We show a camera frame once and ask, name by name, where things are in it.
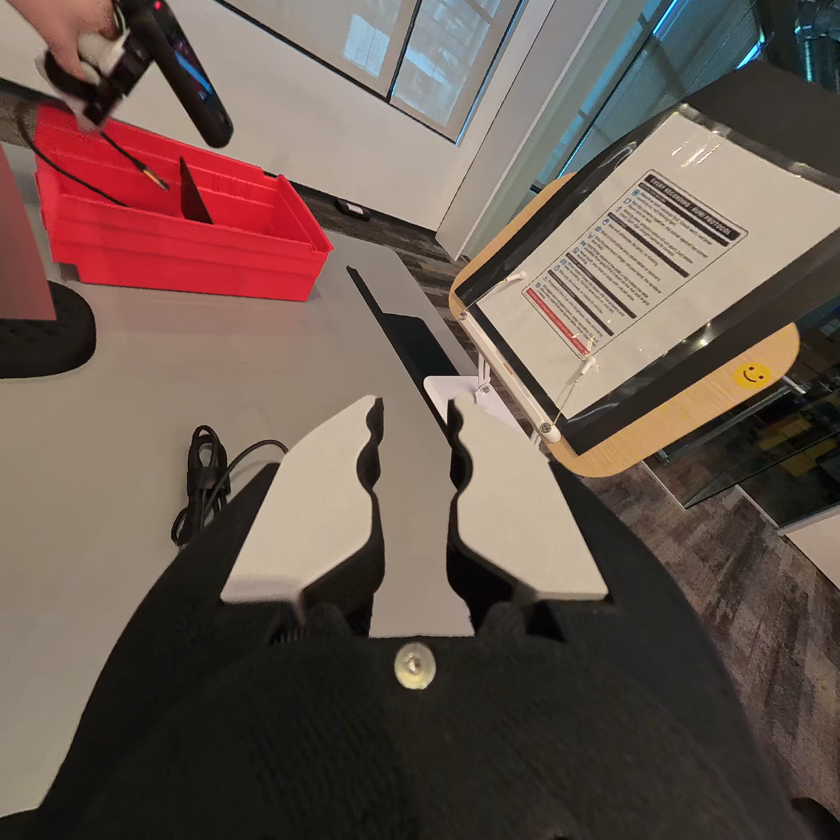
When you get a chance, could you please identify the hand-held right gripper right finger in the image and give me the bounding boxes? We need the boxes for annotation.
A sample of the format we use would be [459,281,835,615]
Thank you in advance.
[446,392,613,605]

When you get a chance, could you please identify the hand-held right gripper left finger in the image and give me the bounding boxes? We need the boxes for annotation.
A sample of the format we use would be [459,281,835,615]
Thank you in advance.
[218,395,387,606]

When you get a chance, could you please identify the black braided cable orange plugs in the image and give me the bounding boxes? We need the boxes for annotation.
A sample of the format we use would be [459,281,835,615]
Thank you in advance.
[16,98,173,210]

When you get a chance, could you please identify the red plastic bin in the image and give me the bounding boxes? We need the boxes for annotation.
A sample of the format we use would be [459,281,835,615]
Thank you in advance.
[31,105,336,303]

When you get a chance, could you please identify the person's left hand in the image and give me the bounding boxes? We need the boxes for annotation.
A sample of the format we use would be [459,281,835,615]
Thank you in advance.
[0,0,123,80]

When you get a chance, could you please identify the clear acrylic sign holder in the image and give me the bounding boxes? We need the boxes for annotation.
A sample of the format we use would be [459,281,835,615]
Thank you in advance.
[423,108,840,442]

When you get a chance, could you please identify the printed instruction sheet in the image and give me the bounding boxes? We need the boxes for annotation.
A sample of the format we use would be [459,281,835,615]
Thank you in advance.
[521,169,749,361]

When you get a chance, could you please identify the black mesh office chair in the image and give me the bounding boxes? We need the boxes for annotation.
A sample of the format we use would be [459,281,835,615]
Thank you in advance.
[0,281,98,380]

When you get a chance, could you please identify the black backing board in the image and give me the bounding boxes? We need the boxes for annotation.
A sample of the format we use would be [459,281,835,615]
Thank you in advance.
[453,66,840,460]

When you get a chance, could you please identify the framed wall window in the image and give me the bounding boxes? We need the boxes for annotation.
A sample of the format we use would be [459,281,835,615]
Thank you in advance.
[217,0,526,142]

